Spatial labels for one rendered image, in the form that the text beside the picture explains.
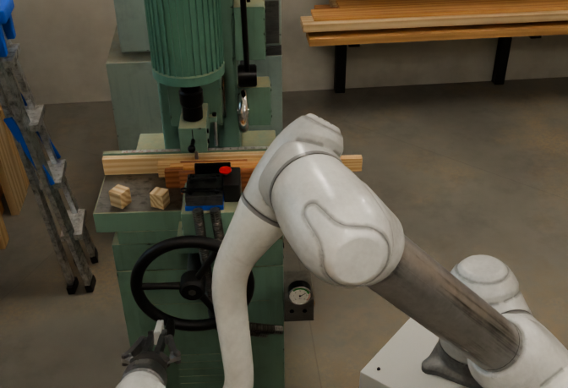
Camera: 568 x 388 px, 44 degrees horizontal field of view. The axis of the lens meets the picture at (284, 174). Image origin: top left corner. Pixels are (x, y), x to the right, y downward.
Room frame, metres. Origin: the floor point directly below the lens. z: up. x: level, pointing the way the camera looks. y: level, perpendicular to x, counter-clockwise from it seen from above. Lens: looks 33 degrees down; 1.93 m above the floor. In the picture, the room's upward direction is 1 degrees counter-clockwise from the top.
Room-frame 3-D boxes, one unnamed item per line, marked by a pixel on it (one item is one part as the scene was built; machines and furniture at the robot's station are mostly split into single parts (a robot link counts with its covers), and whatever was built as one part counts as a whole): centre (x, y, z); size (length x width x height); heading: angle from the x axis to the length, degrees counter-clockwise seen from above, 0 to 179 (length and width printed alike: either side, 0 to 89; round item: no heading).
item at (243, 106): (1.71, 0.11, 1.02); 0.12 x 0.03 x 0.12; 2
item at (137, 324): (1.70, 0.24, 0.36); 0.58 x 0.45 x 0.71; 2
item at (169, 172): (1.53, 0.19, 0.93); 0.24 x 0.02 x 0.05; 92
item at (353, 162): (1.59, 0.06, 0.92); 0.54 x 0.02 x 0.04; 92
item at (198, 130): (1.60, 0.23, 1.03); 0.14 x 0.07 x 0.09; 2
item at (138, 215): (1.47, 0.18, 0.87); 0.61 x 0.30 x 0.06; 92
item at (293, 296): (1.38, -0.04, 0.65); 0.06 x 0.04 x 0.08; 92
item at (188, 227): (1.39, 0.17, 0.91); 0.15 x 0.14 x 0.09; 92
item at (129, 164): (1.60, 0.18, 0.92); 0.60 x 0.02 x 0.05; 92
